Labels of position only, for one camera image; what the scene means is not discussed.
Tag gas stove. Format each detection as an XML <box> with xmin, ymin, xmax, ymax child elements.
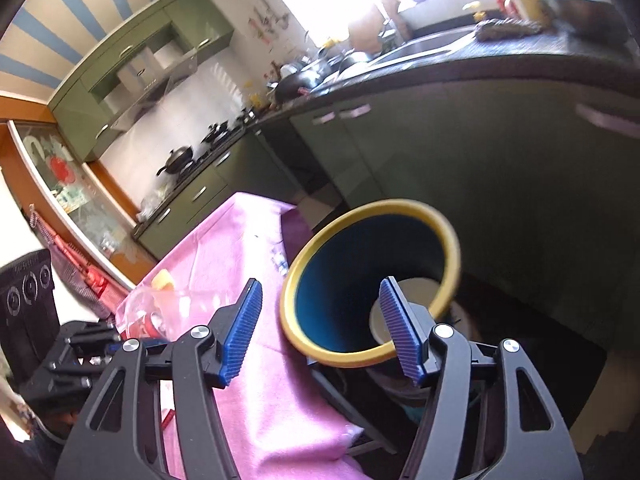
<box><xmin>175</xmin><ymin>120</ymin><xmax>248</xmax><ymax>178</ymax></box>

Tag green lower kitchen cabinets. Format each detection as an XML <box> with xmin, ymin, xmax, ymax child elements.
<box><xmin>132</xmin><ymin>77</ymin><xmax>640</xmax><ymax>356</ymax></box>

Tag cream cup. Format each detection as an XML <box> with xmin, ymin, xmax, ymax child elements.
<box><xmin>505</xmin><ymin>0</ymin><xmax>547</xmax><ymax>24</ymax></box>

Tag steel kitchen sink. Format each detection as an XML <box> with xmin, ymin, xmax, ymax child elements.
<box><xmin>369</xmin><ymin>26</ymin><xmax>477</xmax><ymax>64</ymax></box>

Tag black metal table frame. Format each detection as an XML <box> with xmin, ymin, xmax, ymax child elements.
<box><xmin>305</xmin><ymin>357</ymin><xmax>398</xmax><ymax>458</ymax></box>

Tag condiment bottles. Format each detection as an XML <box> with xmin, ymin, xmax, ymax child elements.
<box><xmin>244</xmin><ymin>89</ymin><xmax>277</xmax><ymax>112</ymax></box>

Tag crumpled patterned wrapper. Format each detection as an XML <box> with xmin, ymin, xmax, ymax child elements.
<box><xmin>474</xmin><ymin>18</ymin><xmax>544</xmax><ymax>43</ymax></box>

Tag white plastic bags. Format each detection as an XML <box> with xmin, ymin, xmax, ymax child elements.
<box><xmin>137</xmin><ymin>187</ymin><xmax>172</xmax><ymax>222</ymax></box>

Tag steel faucet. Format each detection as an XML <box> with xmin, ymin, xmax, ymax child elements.
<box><xmin>379</xmin><ymin>14</ymin><xmax>402</xmax><ymax>47</ymax></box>

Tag green kitchen cabinets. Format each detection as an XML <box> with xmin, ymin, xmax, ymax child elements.
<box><xmin>132</xmin><ymin>77</ymin><xmax>640</xmax><ymax>356</ymax></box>
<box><xmin>47</xmin><ymin>0</ymin><xmax>236</xmax><ymax>163</ymax></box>

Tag glass sliding door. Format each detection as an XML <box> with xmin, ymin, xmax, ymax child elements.
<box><xmin>7</xmin><ymin>119</ymin><xmax>157</xmax><ymax>288</ymax></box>

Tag small black pan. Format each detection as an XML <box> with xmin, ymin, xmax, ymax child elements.
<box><xmin>201</xmin><ymin>122</ymin><xmax>234</xmax><ymax>149</ymax></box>

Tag metal pot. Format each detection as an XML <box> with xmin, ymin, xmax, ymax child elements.
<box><xmin>541</xmin><ymin>0</ymin><xmax>632</xmax><ymax>37</ymax></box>

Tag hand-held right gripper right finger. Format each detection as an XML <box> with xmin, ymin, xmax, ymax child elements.
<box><xmin>378</xmin><ymin>277</ymin><xmax>586</xmax><ymax>480</ymax></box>

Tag steel range hood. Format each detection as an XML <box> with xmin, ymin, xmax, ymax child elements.
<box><xmin>107</xmin><ymin>45</ymin><xmax>201</xmax><ymax>133</ymax></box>

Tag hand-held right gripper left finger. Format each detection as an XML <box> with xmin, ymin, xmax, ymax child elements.
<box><xmin>54</xmin><ymin>278</ymin><xmax>263</xmax><ymax>480</ymax></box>

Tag dark kitchen countertop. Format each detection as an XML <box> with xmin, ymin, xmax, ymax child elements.
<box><xmin>132</xmin><ymin>22</ymin><xmax>640</xmax><ymax>236</ymax></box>

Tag black lidded wok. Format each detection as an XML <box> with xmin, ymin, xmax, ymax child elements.
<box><xmin>157</xmin><ymin>146</ymin><xmax>196</xmax><ymax>177</ymax></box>

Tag wooden cutting board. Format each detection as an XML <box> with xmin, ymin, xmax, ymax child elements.
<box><xmin>346</xmin><ymin>2</ymin><xmax>389</xmax><ymax>56</ymax></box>

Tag clear plastic bag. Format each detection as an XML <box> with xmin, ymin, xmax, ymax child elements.
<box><xmin>117</xmin><ymin>280</ymin><xmax>206</xmax><ymax>342</ymax></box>

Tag blue bin with yellow rim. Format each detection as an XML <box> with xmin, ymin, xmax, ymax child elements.
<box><xmin>280</xmin><ymin>199</ymin><xmax>462</xmax><ymax>368</ymax></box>

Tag crushed red drink can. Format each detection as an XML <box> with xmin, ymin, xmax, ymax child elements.
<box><xmin>125</xmin><ymin>310</ymin><xmax>172</xmax><ymax>342</ymax></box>

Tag large black wok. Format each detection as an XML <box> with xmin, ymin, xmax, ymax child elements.
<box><xmin>275</xmin><ymin>71</ymin><xmax>322</xmax><ymax>104</ymax></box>

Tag pink floral tablecloth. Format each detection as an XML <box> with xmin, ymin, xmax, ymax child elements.
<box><xmin>116</xmin><ymin>191</ymin><xmax>373</xmax><ymax>480</ymax></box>

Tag dish rack with dishes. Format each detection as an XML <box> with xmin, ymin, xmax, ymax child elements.
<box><xmin>320</xmin><ymin>46</ymin><xmax>372</xmax><ymax>69</ymax></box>

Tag hanging kitchen utensils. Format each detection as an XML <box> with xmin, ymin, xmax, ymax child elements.
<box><xmin>247</xmin><ymin>2</ymin><xmax>294</xmax><ymax>44</ymax></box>

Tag green upper kitchen cabinets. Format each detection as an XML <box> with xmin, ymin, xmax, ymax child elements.
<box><xmin>47</xmin><ymin>0</ymin><xmax>236</xmax><ymax>163</ymax></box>

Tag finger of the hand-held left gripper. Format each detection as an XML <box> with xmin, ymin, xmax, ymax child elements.
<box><xmin>45</xmin><ymin>352</ymin><xmax>118</xmax><ymax>392</ymax></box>
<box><xmin>62</xmin><ymin>321</ymin><xmax>123</xmax><ymax>350</ymax></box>

